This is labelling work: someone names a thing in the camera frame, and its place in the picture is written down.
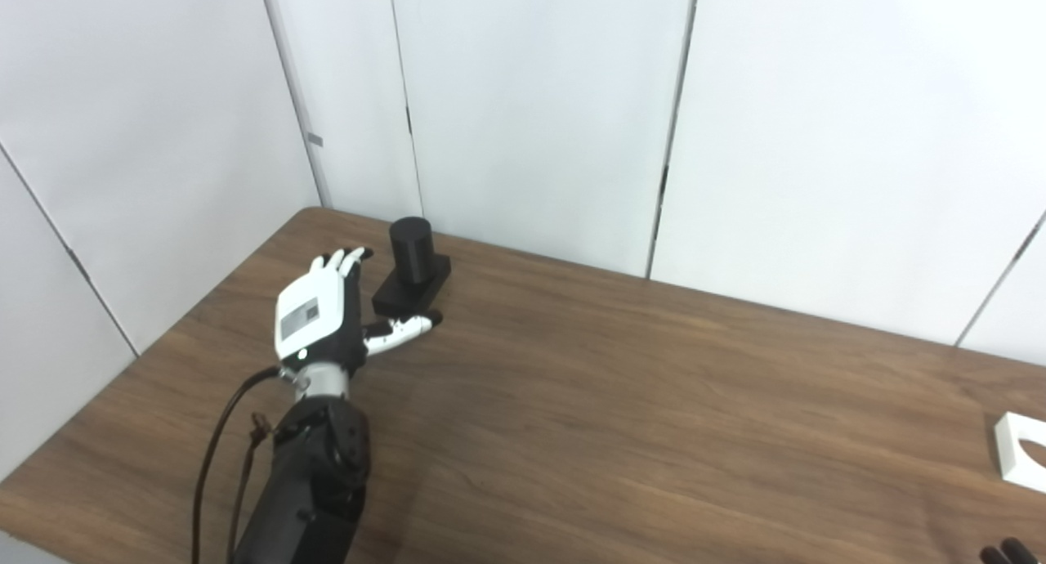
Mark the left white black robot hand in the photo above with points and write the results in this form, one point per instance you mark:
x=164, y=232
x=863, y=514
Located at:
x=310, y=311

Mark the white square piece with hole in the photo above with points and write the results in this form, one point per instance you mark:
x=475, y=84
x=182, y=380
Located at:
x=1012, y=454

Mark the black peg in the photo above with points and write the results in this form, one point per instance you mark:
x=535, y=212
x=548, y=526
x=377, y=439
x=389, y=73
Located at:
x=411, y=253

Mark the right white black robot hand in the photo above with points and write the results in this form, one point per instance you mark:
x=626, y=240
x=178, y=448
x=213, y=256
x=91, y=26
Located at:
x=1013, y=554

